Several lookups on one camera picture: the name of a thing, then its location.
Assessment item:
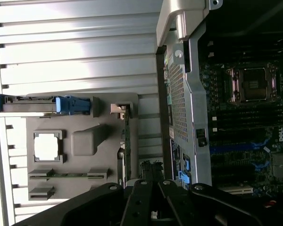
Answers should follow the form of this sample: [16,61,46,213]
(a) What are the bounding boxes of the open black PC case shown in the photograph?
[155,0,283,226]

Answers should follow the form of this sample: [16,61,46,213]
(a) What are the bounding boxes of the green motherboard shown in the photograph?
[198,35,283,196]

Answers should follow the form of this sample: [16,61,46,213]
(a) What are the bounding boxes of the blue expansion slot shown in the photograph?
[209,138,270,153]

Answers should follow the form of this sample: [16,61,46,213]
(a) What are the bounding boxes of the silver hard disk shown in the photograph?
[1,95,57,118]

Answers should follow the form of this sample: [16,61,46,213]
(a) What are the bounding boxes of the white expansion slot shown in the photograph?
[219,185,254,195]

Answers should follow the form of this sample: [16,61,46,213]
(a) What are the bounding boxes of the silver CPU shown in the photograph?
[34,135,62,162]

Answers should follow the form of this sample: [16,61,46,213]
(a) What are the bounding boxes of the grey parts rack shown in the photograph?
[1,92,139,202]

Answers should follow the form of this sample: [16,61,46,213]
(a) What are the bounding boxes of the CPU socket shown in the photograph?
[223,62,281,104]

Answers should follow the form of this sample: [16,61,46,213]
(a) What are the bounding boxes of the blue disk caddy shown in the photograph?
[0,93,92,116]

